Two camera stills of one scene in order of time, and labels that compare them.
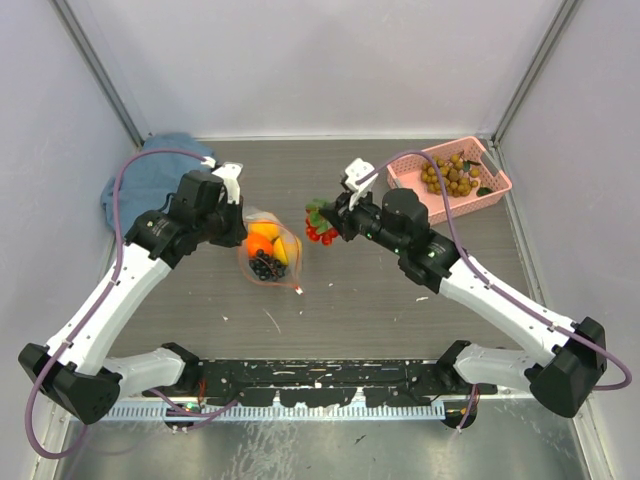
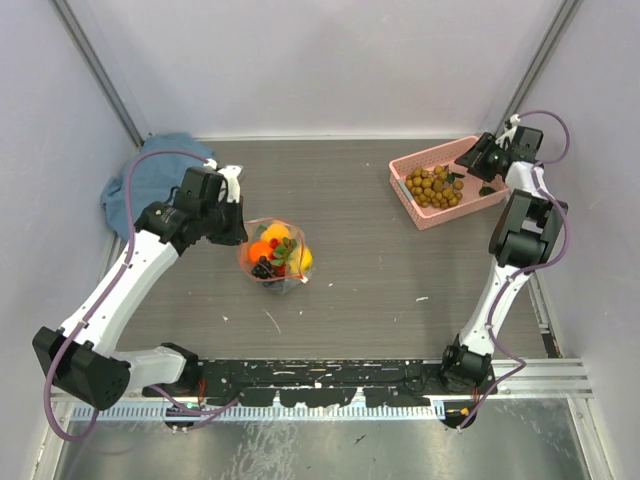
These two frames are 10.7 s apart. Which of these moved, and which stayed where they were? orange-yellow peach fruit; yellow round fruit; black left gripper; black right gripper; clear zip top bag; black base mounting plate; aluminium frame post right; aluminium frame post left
Moved: clear zip top bag; yellow round fruit; black right gripper; orange-yellow peach fruit
Stayed: aluminium frame post right; black base mounting plate; aluminium frame post left; black left gripper
